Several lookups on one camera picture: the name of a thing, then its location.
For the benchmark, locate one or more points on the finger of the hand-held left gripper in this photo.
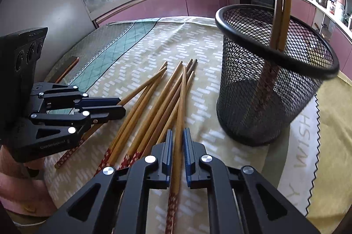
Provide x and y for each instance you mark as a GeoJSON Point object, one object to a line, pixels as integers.
{"type": "Point", "coordinates": [101, 102]}
{"type": "Point", "coordinates": [110, 113]}

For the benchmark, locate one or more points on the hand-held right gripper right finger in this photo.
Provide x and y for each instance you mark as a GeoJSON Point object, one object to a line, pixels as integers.
{"type": "Point", "coordinates": [187, 151]}

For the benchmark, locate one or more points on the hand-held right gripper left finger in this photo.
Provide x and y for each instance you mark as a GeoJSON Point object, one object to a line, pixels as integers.
{"type": "Point", "coordinates": [167, 151]}

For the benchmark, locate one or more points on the black mesh utensil holder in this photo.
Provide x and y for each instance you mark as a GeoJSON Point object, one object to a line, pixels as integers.
{"type": "Point", "coordinates": [247, 118]}

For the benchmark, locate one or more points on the brown phone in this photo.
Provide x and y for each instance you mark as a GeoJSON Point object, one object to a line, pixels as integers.
{"type": "Point", "coordinates": [68, 66]}

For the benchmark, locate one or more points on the pink base cabinets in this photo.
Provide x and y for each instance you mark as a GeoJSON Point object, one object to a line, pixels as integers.
{"type": "Point", "coordinates": [165, 0]}
{"type": "Point", "coordinates": [341, 41]}

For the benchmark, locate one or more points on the yellow cloth with zigzag edge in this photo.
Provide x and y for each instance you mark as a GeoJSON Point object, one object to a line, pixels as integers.
{"type": "Point", "coordinates": [335, 140]}

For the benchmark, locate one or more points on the pink jar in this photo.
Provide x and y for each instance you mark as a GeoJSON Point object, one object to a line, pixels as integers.
{"type": "Point", "coordinates": [341, 3]}

